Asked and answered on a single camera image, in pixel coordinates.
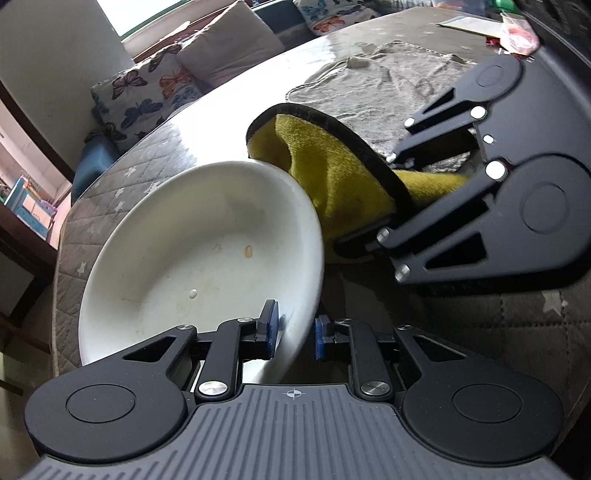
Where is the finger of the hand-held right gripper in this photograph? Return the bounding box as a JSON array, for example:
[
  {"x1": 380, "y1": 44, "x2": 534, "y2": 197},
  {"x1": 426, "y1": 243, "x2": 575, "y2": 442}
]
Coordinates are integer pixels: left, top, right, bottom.
[
  {"x1": 385, "y1": 85, "x2": 490, "y2": 169},
  {"x1": 332, "y1": 159, "x2": 509, "y2": 284}
]

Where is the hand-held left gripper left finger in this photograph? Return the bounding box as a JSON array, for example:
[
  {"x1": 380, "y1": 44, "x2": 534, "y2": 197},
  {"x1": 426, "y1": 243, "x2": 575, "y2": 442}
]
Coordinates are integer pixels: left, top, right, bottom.
[{"x1": 121, "y1": 299, "x2": 281, "y2": 401}]

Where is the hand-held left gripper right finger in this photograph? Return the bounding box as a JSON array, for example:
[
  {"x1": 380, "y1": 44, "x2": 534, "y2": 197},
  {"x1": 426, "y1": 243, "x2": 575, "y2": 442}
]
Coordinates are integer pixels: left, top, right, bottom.
[{"x1": 314, "y1": 315, "x2": 467, "y2": 400}]

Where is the yellow cloth with black edge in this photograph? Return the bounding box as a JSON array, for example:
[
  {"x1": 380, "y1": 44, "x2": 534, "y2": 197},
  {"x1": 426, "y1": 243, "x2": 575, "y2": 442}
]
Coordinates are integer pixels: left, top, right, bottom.
[{"x1": 246, "y1": 104, "x2": 468, "y2": 243}]

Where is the large white bowl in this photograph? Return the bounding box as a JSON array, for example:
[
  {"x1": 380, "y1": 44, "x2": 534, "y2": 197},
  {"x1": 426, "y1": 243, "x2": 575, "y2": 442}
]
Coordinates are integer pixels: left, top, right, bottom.
[{"x1": 78, "y1": 159, "x2": 324, "y2": 386}]

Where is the grey towel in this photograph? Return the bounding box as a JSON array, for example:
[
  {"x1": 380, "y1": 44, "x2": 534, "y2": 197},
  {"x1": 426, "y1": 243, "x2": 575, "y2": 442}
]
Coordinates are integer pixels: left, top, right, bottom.
[{"x1": 285, "y1": 41, "x2": 481, "y2": 174}]

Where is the clear plastic bag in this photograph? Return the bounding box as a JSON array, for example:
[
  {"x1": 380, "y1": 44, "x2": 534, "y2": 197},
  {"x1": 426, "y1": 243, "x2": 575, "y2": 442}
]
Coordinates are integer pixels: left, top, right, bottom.
[{"x1": 500, "y1": 12, "x2": 540, "y2": 55}]

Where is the white flat paper box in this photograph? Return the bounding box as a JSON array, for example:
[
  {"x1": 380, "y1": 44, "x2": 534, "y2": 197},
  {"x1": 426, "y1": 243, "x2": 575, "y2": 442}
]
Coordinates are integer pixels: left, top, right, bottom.
[{"x1": 441, "y1": 15, "x2": 509, "y2": 38}]

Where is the small butterfly print cushion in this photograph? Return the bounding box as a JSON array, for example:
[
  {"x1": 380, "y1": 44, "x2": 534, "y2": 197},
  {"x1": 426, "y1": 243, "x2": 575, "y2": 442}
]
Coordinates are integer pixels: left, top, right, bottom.
[{"x1": 295, "y1": 0, "x2": 370, "y2": 35}]

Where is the grey quilted star tablecloth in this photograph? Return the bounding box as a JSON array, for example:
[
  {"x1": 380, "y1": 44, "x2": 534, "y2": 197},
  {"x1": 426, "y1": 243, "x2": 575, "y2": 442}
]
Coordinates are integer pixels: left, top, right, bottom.
[{"x1": 51, "y1": 4, "x2": 591, "y2": 416}]

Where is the beige cushion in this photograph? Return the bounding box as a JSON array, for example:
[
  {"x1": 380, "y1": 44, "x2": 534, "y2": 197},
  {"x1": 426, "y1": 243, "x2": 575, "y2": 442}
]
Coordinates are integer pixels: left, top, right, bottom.
[{"x1": 175, "y1": 0, "x2": 284, "y2": 88}]

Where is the blue sofa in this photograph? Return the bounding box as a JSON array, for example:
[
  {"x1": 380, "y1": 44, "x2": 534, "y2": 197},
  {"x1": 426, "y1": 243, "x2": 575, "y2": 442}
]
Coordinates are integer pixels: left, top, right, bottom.
[{"x1": 71, "y1": 0, "x2": 435, "y2": 199}]

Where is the large butterfly print cushion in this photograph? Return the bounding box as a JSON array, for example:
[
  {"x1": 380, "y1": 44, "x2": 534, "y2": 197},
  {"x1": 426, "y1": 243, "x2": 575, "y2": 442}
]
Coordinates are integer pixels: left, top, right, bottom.
[{"x1": 90, "y1": 51, "x2": 204, "y2": 153}]

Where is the blue children's cabinet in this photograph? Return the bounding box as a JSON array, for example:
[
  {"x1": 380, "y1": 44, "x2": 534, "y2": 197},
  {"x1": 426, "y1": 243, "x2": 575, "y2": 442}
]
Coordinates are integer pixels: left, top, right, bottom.
[{"x1": 0, "y1": 175, "x2": 56, "y2": 241}]

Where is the green framed window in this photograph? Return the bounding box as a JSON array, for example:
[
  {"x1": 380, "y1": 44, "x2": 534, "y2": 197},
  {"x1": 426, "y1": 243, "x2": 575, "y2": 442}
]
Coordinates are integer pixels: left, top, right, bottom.
[{"x1": 95, "y1": 0, "x2": 252, "y2": 40}]

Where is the dark wooden door frame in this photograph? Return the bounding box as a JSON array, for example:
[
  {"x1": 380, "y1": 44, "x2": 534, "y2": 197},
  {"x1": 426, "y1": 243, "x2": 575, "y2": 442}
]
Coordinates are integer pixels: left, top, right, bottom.
[{"x1": 0, "y1": 80, "x2": 77, "y2": 185}]

